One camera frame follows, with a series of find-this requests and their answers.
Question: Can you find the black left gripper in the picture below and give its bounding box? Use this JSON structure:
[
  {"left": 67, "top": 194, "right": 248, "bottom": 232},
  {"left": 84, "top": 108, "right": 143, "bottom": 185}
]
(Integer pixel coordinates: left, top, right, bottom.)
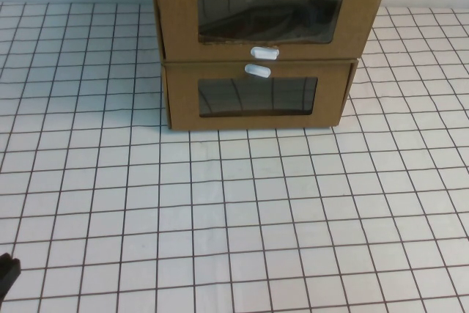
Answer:
[{"left": 0, "top": 251, "right": 21, "bottom": 294}]

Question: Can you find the cardboard drawer with shoe inside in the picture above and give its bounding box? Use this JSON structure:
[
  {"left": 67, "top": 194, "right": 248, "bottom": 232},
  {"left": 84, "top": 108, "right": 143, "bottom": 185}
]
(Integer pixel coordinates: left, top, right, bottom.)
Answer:
[{"left": 155, "top": 0, "right": 388, "bottom": 63}]

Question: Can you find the white grid tablecloth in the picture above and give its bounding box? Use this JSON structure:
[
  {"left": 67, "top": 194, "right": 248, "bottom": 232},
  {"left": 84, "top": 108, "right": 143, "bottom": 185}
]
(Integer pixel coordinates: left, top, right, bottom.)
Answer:
[{"left": 0, "top": 0, "right": 469, "bottom": 313}]

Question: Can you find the cardboard drawer with empty window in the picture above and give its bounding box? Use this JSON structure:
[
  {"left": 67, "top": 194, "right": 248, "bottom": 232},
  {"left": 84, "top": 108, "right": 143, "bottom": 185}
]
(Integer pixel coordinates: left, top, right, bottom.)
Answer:
[{"left": 162, "top": 57, "right": 359, "bottom": 132}]

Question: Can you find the white oval handle, empty drawer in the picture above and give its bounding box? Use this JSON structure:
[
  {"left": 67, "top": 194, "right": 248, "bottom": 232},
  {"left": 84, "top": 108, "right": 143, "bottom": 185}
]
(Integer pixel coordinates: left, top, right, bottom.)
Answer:
[{"left": 244, "top": 64, "right": 273, "bottom": 80}]

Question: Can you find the white oval handle, shoe drawer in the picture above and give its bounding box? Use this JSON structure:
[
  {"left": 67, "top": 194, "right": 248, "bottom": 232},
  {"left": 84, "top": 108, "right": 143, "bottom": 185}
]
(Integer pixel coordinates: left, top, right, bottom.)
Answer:
[{"left": 249, "top": 45, "right": 281, "bottom": 61}]

